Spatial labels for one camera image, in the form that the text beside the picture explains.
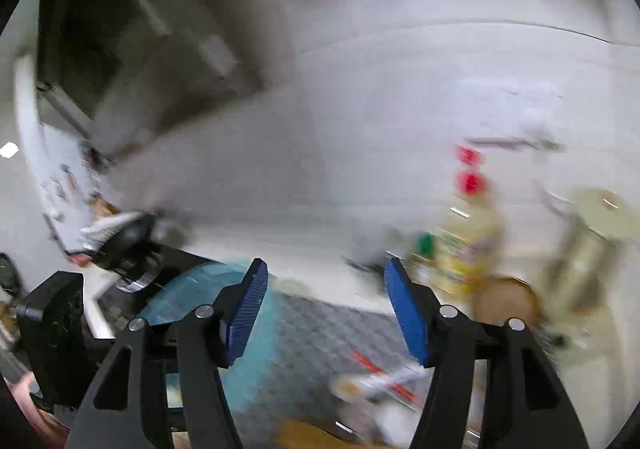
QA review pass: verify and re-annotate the green lid spice jar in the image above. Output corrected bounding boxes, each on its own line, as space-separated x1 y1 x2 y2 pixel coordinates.
412 232 434 284

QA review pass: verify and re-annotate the yellow dish soap bottle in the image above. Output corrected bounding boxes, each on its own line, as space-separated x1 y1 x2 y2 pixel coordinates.
434 146 504 299

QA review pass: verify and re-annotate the red chopstick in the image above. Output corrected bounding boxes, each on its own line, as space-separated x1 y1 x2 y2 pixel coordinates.
352 351 424 403

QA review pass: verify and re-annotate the brown ceramic saucer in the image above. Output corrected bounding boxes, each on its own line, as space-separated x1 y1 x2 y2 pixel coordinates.
472 278 540 329

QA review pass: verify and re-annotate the black wok pan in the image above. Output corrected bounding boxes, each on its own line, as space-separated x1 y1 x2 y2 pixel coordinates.
92 214 155 271

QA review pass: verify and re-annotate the wooden spatula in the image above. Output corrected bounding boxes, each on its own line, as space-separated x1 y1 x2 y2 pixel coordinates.
277 420 359 449

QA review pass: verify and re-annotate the grey herringbone table mat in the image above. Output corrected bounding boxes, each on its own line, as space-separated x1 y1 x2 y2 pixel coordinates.
220 291 414 448

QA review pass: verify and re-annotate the blue translucent plastic tray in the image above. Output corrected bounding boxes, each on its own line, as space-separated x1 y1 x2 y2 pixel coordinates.
136 260 281 412

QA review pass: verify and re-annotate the white spoon yellow duck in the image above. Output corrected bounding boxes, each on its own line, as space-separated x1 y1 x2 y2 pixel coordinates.
330 365 426 403

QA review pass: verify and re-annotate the beige glass kettle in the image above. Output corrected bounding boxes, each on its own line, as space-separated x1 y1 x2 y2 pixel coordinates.
540 187 639 322

